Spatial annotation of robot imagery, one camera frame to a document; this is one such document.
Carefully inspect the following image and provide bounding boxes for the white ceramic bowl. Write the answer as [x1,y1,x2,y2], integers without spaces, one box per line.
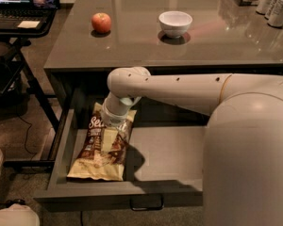
[158,11,192,38]

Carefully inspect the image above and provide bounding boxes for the black laptop computer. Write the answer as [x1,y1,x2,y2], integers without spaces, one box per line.
[0,0,56,31]

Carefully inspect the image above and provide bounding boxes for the black rolling cart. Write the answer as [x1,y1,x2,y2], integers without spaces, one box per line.
[0,9,60,171]

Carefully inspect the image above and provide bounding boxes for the red apple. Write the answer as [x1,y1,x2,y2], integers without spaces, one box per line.
[92,13,111,34]

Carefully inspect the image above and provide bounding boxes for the black smartphone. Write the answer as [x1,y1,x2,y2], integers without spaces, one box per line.
[31,0,60,9]

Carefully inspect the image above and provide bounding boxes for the black drawer handle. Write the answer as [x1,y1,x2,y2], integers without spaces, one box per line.
[129,194,164,212]

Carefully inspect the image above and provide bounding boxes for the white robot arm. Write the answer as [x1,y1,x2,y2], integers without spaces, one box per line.
[104,67,283,226]

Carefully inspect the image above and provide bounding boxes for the white can nearest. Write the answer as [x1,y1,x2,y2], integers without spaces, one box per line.
[267,0,283,27]

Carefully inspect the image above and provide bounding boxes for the open grey top drawer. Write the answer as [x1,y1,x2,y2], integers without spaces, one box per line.
[34,91,208,212]

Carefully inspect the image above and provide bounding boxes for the yellow sticky note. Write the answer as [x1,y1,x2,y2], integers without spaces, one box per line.
[18,21,40,28]

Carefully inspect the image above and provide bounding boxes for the black power cable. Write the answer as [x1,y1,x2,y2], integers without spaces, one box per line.
[15,110,39,162]

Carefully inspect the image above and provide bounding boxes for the person leg beige trousers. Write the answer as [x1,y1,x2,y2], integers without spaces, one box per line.
[0,142,42,226]

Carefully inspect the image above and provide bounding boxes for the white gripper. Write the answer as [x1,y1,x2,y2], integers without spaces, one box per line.
[101,92,141,152]

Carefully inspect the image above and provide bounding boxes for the brown sea salt chip bag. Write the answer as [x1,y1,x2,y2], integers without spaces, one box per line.
[67,103,136,181]

